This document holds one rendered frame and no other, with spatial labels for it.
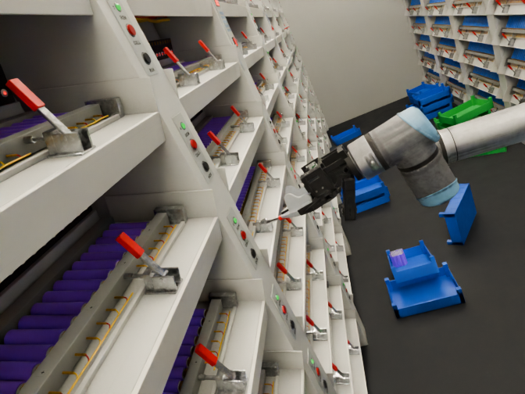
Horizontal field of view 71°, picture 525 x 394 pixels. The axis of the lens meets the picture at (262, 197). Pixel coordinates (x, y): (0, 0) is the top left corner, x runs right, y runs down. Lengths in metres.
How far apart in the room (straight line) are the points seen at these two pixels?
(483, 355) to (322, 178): 1.11
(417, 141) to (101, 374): 0.66
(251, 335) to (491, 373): 1.16
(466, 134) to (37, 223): 0.88
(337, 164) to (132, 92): 0.45
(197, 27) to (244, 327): 0.92
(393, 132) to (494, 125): 0.29
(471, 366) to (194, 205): 1.32
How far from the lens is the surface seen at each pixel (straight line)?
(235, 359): 0.62
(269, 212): 0.99
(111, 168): 0.44
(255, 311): 0.69
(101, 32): 0.60
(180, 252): 0.54
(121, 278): 0.49
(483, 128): 1.00
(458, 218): 2.13
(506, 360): 1.70
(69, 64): 0.63
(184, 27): 1.28
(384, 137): 0.79
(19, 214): 0.34
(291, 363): 0.82
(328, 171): 0.82
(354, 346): 1.57
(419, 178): 0.84
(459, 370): 1.68
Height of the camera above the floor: 1.34
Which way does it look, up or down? 21 degrees down
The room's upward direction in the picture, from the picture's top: 27 degrees counter-clockwise
